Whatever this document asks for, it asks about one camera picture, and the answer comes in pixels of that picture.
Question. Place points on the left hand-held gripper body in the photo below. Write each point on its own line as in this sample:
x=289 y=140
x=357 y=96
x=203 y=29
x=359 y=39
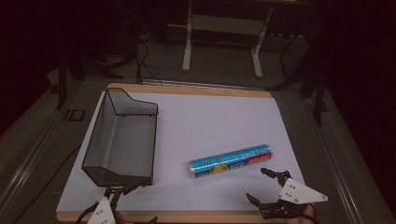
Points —
x=101 y=213

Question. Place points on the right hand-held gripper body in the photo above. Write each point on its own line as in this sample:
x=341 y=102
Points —
x=297 y=194

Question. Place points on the black mesh basket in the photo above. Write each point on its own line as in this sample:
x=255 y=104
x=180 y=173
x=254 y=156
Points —
x=124 y=146

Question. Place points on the blue plastic wrap roll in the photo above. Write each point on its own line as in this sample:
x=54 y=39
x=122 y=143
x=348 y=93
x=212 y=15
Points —
x=230 y=161

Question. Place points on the person's right hand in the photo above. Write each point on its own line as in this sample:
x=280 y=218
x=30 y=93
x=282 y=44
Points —
x=306 y=216

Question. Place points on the white table mat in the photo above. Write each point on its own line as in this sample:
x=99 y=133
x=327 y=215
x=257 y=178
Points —
x=205 y=124

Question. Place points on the black metal stand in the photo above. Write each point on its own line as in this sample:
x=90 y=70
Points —
x=311 y=77
x=67 y=71

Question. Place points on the wooden table board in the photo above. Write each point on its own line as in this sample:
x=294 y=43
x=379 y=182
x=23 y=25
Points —
x=186 y=89

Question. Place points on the white metal stand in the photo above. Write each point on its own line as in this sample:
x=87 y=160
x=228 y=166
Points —
x=224 y=26

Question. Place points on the aluminium floor rail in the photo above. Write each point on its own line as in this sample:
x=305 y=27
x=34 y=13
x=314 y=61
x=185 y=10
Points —
x=337 y=168
x=28 y=161

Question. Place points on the black rectangular floor bracket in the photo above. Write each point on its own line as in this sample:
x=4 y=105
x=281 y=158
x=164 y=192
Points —
x=74 y=114

